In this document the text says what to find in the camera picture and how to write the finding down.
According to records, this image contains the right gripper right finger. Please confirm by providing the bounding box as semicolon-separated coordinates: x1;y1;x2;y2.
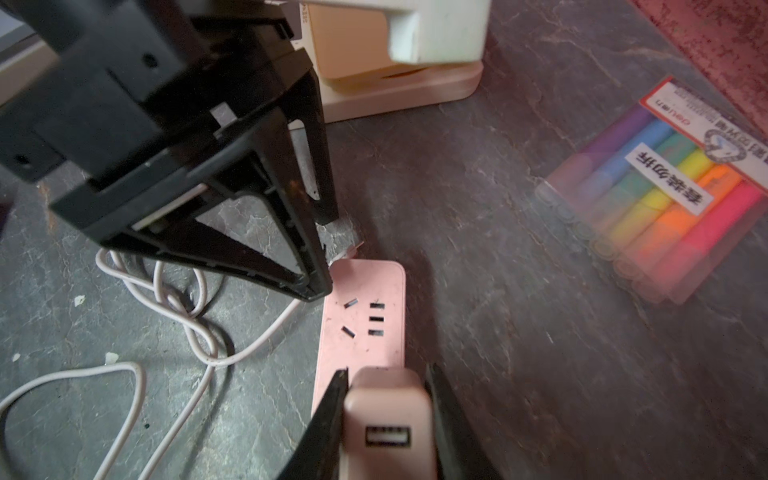
425;363;502;479

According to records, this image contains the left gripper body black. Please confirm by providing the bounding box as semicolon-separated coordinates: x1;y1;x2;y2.
1;1;312;186

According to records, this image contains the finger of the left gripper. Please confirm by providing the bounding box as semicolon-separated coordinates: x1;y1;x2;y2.
50;107;334;301
263;71;339;226

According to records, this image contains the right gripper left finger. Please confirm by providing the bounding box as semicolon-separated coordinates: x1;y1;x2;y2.
277;369;349;480

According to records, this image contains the pink USB charger adapter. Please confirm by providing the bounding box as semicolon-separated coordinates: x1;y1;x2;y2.
339;367;438;480

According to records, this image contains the white USB cable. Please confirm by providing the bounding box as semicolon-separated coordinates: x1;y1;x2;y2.
0;239;365;480

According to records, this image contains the beige wooden-top electronic scale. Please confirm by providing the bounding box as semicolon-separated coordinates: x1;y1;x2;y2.
281;2;484;123

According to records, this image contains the pink power strip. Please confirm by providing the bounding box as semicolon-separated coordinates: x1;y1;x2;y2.
312;259;406;409

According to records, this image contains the rainbow highlighter pack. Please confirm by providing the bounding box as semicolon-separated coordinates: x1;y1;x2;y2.
535;77;767;304

